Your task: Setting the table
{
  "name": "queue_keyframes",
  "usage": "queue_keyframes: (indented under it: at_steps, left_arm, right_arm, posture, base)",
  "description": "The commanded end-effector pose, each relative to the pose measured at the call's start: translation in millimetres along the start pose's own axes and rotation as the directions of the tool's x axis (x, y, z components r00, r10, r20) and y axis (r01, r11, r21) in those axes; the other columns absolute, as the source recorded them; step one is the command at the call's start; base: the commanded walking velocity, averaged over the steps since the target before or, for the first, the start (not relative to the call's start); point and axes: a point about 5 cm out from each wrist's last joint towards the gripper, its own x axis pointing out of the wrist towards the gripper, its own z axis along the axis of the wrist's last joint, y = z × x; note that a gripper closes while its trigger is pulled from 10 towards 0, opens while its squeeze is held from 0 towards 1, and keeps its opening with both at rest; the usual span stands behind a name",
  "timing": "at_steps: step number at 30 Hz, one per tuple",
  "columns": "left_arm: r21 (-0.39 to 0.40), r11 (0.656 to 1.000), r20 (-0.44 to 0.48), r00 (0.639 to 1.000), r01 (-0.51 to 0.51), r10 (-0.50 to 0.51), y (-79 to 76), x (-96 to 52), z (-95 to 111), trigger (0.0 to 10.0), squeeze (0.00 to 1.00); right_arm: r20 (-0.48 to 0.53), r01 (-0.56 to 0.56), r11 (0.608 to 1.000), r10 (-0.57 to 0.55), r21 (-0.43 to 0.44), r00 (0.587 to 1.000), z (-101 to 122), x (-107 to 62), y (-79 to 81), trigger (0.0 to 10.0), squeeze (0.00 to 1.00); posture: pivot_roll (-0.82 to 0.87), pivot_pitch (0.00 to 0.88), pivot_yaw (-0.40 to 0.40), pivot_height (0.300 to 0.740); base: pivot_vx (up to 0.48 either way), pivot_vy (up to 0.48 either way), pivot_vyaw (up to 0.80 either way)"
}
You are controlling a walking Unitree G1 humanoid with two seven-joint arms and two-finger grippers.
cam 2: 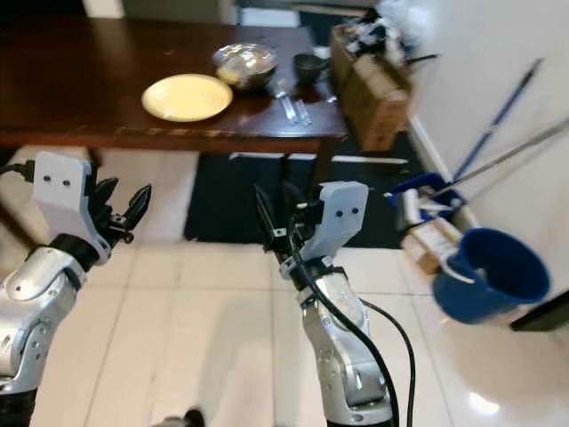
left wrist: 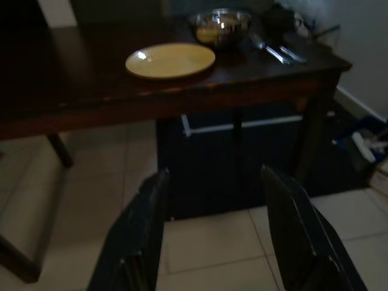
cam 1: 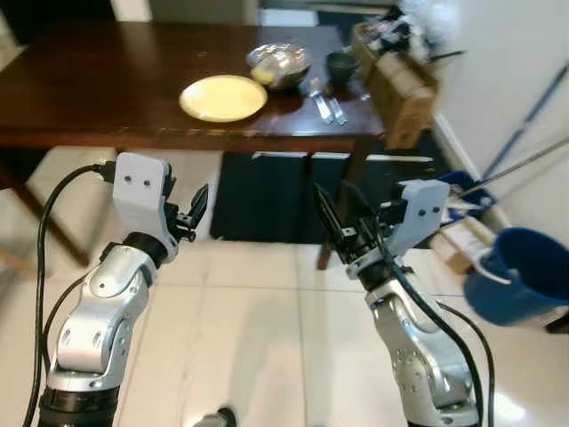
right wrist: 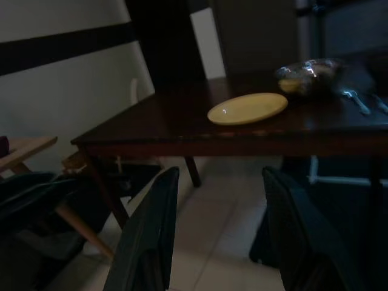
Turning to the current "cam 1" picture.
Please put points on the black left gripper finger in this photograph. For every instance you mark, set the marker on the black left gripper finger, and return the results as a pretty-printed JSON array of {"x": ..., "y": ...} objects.
[
  {"x": 173, "y": 191},
  {"x": 198, "y": 206}
]

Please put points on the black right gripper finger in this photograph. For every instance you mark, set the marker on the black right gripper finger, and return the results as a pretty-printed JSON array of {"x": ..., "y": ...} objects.
[
  {"x": 357, "y": 209},
  {"x": 327, "y": 218}
]

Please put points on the black floor mat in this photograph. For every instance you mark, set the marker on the black floor mat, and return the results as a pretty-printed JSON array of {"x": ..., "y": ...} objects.
[{"x": 267, "y": 196}]

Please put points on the small tan cardboard carton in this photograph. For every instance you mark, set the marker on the small tan cardboard carton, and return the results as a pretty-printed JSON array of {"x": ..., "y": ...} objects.
[{"x": 460, "y": 242}]

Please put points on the silver spoon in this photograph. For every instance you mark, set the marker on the silver spoon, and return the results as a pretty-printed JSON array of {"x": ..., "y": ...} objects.
[{"x": 337, "y": 110}]

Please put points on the round yellow plate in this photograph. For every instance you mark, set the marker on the round yellow plate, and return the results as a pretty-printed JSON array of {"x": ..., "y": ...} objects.
[{"x": 223, "y": 99}]

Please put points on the silver fork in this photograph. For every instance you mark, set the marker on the silver fork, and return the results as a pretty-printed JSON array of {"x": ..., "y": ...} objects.
[{"x": 320, "y": 105}]

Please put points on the brown cardboard box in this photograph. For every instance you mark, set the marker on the brown cardboard box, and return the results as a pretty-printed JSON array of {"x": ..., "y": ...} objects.
[{"x": 402, "y": 93}]

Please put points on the dark brown wooden table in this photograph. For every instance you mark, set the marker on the dark brown wooden table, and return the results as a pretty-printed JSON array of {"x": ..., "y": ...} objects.
[{"x": 107, "y": 80}]

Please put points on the brown wooden chair leg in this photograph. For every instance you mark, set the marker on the brown wooden chair leg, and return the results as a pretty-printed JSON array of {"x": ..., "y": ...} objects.
[{"x": 44, "y": 218}]

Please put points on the small dark cup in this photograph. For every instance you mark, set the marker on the small dark cup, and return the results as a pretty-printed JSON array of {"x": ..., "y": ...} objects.
[{"x": 341, "y": 67}]

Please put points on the silver metal pole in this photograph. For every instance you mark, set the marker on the silver metal pole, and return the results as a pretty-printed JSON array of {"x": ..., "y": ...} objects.
[{"x": 524, "y": 165}]

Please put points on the shiny steel bowl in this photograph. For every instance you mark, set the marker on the shiny steel bowl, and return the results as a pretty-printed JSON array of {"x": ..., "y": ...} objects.
[{"x": 284, "y": 60}]

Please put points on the blue plastic bucket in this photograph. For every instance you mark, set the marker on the blue plastic bucket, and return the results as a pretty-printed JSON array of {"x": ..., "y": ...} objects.
[{"x": 524, "y": 280}]

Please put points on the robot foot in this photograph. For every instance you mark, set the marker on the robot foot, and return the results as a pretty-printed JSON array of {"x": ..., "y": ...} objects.
[{"x": 218, "y": 418}]

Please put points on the white plastic bag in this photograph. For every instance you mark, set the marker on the white plastic bag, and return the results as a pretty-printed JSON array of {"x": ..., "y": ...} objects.
[{"x": 420, "y": 11}]

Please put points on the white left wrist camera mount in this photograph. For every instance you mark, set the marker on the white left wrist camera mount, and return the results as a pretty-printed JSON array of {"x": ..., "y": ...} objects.
[{"x": 140, "y": 191}]

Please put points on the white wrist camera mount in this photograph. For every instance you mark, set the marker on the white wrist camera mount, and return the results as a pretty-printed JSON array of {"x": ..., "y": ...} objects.
[
  {"x": 420, "y": 209},
  {"x": 140, "y": 191}
]

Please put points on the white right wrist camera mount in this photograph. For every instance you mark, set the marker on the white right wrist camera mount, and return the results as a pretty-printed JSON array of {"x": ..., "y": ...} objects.
[{"x": 420, "y": 209}]

